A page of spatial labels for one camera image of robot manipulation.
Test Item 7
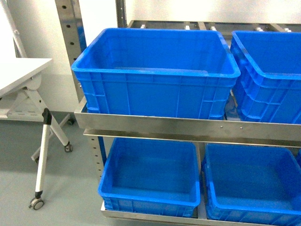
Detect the upper left blue crate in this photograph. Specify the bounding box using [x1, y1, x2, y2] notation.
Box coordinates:
[71, 28, 240, 120]

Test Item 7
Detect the blue crate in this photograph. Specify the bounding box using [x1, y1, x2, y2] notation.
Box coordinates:
[71, 28, 240, 120]
[230, 31, 301, 124]
[98, 137, 201, 218]
[202, 144, 301, 226]

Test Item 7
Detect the steel shelving rack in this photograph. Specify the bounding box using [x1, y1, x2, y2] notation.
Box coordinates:
[55, 0, 301, 226]

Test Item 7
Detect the lower left blue crate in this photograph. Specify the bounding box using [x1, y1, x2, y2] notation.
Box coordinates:
[98, 137, 201, 218]

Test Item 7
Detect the lower right blue crate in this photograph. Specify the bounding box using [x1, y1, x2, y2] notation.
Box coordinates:
[202, 144, 301, 226]

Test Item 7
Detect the upper right blue crate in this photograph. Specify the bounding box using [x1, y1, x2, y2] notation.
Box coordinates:
[230, 31, 301, 124]

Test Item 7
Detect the white folding table frame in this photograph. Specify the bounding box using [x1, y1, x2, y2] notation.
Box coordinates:
[0, 73, 76, 210]

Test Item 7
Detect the white board panel frame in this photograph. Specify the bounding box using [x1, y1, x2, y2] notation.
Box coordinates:
[0, 0, 27, 58]

